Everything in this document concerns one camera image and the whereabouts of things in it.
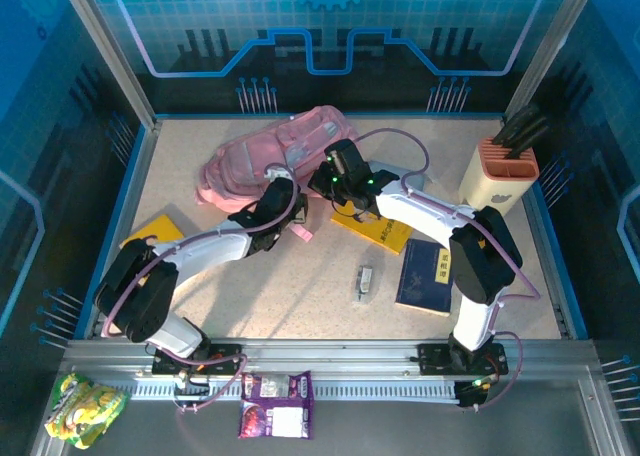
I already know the pink backpack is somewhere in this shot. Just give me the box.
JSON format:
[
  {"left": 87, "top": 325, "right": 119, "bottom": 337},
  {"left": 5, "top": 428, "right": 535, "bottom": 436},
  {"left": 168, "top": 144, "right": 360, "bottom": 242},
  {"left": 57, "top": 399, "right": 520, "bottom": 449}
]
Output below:
[{"left": 193, "top": 104, "right": 362, "bottom": 243}]

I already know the small white grey item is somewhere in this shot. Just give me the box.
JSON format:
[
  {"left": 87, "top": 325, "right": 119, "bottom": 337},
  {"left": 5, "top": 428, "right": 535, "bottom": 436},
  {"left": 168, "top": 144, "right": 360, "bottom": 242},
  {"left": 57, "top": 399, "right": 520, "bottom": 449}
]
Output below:
[{"left": 355, "top": 265, "right": 374, "bottom": 297}]

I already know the clear plastic case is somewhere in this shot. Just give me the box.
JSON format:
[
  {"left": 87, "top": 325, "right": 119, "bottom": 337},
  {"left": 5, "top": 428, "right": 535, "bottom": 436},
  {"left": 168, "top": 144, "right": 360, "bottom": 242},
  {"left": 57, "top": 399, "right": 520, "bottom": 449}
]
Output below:
[{"left": 352, "top": 263, "right": 376, "bottom": 305}]

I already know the yellow book boy holding box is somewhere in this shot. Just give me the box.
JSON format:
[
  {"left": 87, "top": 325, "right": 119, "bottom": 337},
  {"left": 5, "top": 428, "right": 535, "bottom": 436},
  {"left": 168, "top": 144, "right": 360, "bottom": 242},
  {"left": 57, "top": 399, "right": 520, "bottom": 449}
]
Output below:
[{"left": 118, "top": 213, "right": 187, "bottom": 251}]

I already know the dark blue book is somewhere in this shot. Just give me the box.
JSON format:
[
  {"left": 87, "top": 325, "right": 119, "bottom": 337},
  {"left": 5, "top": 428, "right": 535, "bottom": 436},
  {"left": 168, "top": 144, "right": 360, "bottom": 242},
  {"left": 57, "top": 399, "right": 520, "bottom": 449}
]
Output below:
[{"left": 393, "top": 238, "right": 456, "bottom": 318}]

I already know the purple snack bag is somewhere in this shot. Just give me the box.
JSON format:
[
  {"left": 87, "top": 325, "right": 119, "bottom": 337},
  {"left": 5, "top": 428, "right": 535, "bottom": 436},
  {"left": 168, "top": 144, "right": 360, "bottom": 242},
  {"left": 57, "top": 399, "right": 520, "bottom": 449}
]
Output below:
[{"left": 238, "top": 370, "right": 316, "bottom": 441}]

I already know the green yellow snack bag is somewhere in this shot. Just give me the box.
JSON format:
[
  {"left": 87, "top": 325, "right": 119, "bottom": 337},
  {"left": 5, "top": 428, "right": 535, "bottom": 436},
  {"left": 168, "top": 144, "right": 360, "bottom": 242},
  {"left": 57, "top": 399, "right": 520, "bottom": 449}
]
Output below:
[{"left": 43, "top": 372, "right": 131, "bottom": 451}]

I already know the beige knife block orange top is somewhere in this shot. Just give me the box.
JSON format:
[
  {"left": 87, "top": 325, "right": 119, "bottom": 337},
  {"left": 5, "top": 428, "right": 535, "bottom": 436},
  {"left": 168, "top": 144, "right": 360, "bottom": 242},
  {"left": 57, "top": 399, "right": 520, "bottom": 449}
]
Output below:
[{"left": 457, "top": 136, "right": 541, "bottom": 222}]

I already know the small black connector module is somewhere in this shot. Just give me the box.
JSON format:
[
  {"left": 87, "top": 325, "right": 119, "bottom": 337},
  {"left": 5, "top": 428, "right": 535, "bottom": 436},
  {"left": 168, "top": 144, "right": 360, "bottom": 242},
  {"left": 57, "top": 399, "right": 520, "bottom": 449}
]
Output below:
[{"left": 173, "top": 373, "right": 211, "bottom": 413}]

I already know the black control board with LEDs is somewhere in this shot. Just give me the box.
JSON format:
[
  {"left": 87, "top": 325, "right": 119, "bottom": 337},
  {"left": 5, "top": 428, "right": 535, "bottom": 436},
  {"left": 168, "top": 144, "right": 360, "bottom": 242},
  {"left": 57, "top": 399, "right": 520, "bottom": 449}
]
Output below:
[{"left": 455, "top": 375, "right": 497, "bottom": 410}]

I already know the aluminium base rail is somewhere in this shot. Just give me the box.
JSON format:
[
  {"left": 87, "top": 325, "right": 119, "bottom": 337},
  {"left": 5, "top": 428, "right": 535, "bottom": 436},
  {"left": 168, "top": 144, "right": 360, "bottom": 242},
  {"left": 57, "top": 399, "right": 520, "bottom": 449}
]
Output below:
[{"left": 63, "top": 338, "right": 597, "bottom": 383}]

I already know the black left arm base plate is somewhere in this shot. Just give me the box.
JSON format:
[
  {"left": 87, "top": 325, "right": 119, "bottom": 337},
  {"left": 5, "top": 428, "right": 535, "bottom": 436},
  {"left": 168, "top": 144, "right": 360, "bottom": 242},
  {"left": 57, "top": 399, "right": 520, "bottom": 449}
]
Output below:
[{"left": 151, "top": 343, "right": 245, "bottom": 377}]

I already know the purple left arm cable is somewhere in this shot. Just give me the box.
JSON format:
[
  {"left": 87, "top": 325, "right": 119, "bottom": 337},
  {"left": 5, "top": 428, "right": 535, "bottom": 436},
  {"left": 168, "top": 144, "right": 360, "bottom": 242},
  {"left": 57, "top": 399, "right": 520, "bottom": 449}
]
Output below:
[{"left": 99, "top": 163, "right": 301, "bottom": 417}]

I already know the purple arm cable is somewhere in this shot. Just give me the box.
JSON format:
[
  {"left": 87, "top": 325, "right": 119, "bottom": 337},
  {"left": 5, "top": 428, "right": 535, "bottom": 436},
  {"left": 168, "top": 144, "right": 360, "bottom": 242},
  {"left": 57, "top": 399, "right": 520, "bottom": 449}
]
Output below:
[
  {"left": 99, "top": 163, "right": 301, "bottom": 417},
  {"left": 357, "top": 127, "right": 544, "bottom": 413}
]

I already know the grey slotted cable duct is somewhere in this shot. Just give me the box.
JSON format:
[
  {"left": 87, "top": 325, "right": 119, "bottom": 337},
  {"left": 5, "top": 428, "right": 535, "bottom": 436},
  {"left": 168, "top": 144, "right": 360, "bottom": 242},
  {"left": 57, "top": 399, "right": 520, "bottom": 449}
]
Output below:
[{"left": 113, "top": 380, "right": 461, "bottom": 403}]

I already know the black handled knife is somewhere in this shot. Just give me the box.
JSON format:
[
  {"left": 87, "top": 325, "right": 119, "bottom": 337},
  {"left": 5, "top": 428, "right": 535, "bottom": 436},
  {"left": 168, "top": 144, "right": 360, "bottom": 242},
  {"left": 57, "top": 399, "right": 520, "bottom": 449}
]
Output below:
[
  {"left": 504, "top": 125, "right": 551, "bottom": 160},
  {"left": 499, "top": 115, "right": 549, "bottom": 150},
  {"left": 492, "top": 103, "right": 541, "bottom": 145}
]

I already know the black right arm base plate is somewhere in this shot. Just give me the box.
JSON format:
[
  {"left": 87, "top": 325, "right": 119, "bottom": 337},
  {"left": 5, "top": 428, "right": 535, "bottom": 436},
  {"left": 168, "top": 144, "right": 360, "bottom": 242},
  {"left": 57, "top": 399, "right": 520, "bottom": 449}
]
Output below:
[{"left": 417, "top": 342, "right": 510, "bottom": 377}]

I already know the aluminium frame post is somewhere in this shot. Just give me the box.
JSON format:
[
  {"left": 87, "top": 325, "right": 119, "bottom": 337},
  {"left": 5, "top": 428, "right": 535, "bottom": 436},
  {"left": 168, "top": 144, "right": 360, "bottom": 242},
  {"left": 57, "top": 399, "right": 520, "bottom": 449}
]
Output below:
[
  {"left": 503, "top": 0, "right": 601, "bottom": 122},
  {"left": 54, "top": 0, "right": 159, "bottom": 130}
]

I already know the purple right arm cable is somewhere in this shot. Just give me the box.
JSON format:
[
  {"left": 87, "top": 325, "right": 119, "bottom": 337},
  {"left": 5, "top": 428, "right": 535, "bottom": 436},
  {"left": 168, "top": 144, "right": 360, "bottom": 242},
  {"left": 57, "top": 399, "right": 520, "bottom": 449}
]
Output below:
[{"left": 357, "top": 127, "right": 544, "bottom": 413}]

